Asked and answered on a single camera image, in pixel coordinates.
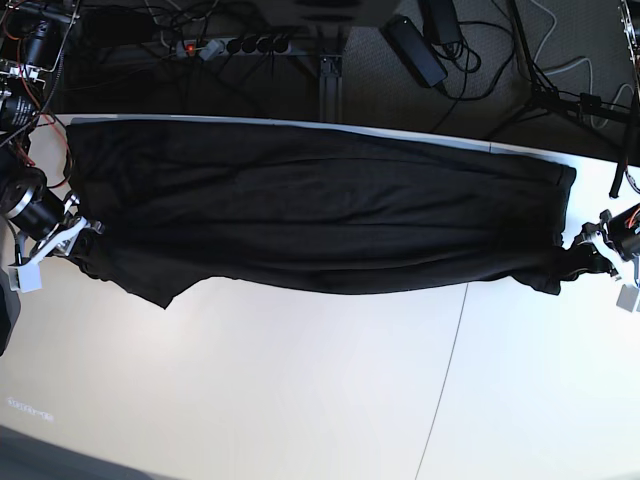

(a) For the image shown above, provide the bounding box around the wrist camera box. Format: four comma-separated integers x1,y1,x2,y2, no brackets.
8,262,42,293
616,285,640,313

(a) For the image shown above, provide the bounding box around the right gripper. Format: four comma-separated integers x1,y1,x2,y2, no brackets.
1,167,105,265

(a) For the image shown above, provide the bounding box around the black tripod stand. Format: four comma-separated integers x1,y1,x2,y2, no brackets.
485,1,639,148

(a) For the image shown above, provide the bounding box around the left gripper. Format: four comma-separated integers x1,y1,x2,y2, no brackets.
559,204,639,280

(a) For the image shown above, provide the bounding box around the aluminium frame post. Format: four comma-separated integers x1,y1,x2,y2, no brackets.
295,24,354,124

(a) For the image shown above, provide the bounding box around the grey cable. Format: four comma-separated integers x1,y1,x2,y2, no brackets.
519,0,640,146

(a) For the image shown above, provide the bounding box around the grey power strip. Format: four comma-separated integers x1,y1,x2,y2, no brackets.
167,34,294,62

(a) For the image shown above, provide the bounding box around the black object at left edge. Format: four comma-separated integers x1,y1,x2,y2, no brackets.
0,286,21,355

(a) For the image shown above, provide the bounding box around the dark grey T-shirt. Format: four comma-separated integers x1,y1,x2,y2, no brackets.
67,120,576,308

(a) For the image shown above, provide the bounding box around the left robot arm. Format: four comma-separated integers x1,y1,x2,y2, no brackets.
576,1,639,286

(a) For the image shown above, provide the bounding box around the black power adapter brick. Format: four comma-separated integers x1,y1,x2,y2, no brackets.
381,15,448,88

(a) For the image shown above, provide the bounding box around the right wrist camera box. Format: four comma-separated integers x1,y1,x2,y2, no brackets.
8,262,42,293

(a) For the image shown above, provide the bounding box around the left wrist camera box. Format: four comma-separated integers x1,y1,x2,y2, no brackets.
616,285,640,313

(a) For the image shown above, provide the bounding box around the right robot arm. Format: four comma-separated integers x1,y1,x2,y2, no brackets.
1,1,102,267

